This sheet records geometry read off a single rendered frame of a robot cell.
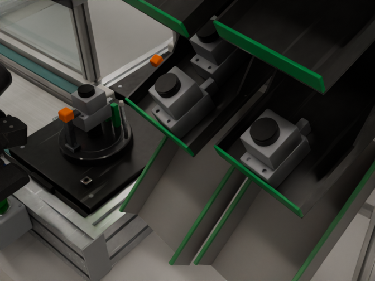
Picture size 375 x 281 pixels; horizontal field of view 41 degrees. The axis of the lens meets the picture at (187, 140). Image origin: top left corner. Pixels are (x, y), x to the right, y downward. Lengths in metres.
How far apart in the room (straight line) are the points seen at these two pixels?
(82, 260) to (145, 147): 0.24
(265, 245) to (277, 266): 0.03
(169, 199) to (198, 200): 0.05
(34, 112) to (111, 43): 0.42
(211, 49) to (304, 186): 0.19
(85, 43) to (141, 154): 0.30
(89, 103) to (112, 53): 0.58
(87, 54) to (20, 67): 0.24
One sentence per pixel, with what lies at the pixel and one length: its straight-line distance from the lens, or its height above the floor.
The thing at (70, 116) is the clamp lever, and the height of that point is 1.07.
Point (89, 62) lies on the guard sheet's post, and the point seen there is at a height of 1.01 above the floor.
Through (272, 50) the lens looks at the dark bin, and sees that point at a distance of 0.45.
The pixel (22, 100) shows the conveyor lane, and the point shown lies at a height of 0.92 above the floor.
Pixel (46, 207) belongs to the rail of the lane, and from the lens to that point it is 0.91.
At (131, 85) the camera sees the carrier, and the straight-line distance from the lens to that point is 1.12.
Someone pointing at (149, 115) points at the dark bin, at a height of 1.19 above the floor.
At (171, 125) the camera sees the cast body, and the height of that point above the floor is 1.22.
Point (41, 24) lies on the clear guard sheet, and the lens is 1.25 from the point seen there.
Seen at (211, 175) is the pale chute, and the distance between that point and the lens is 0.74.
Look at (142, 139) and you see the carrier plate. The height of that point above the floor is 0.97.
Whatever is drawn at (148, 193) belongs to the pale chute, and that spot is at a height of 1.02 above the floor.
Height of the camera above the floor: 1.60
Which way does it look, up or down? 41 degrees down
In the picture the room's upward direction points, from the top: 3 degrees counter-clockwise
